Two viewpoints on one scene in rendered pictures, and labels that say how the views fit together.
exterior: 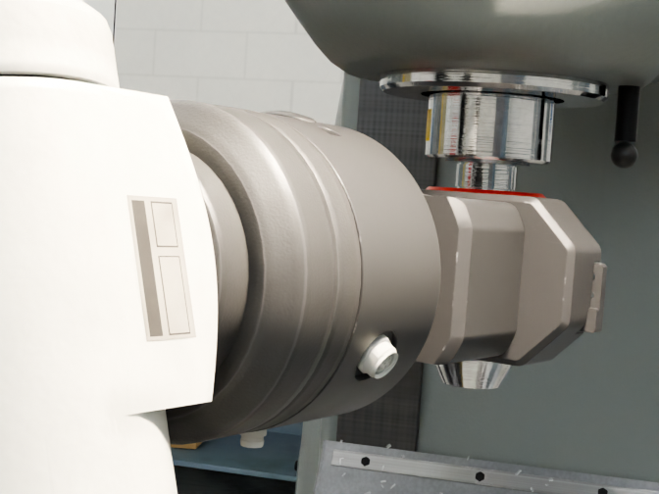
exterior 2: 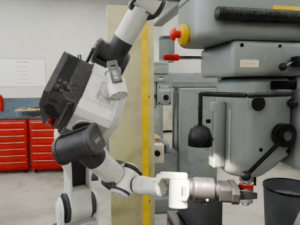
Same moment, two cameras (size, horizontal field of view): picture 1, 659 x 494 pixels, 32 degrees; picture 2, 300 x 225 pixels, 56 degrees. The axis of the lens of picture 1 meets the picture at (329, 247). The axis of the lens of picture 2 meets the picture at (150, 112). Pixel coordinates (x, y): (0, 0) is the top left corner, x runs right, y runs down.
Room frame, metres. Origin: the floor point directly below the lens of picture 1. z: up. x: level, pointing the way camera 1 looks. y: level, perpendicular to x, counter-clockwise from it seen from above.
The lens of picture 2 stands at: (-0.30, -0.73, 1.61)
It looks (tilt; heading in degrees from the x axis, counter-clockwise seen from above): 6 degrees down; 62
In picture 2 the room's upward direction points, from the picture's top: straight up
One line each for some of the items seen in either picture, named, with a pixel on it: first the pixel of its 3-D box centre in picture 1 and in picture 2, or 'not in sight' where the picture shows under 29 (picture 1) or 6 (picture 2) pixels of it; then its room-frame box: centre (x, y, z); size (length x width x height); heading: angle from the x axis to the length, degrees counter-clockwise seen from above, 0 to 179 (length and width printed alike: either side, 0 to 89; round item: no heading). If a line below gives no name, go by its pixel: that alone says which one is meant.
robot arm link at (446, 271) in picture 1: (347, 276); (218, 191); (0.36, -0.01, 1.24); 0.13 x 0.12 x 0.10; 56
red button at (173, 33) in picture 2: not in sight; (175, 34); (0.19, 0.01, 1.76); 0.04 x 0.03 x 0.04; 74
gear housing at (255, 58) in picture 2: not in sight; (261, 61); (0.48, -0.07, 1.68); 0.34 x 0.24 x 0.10; 164
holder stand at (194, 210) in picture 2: not in sight; (199, 203); (0.56, 0.35, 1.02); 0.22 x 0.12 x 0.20; 80
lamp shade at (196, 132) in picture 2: not in sight; (200, 135); (0.23, -0.06, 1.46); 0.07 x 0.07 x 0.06
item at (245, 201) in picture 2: not in sight; (245, 193); (0.44, -0.06, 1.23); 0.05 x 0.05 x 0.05
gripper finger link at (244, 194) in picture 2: not in sight; (247, 195); (0.42, -0.08, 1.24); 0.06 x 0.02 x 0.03; 146
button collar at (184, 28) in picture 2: not in sight; (182, 34); (0.22, 0.01, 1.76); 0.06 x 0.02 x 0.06; 74
